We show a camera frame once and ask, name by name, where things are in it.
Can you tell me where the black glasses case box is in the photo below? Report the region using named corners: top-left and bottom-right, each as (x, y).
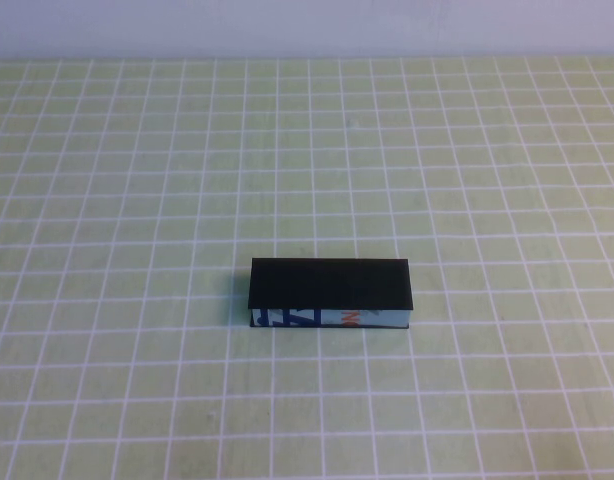
top-left (248, 257), bottom-right (417, 332)

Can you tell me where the green white-grid tablecloth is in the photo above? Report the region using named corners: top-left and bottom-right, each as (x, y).
top-left (0, 55), bottom-right (614, 480)

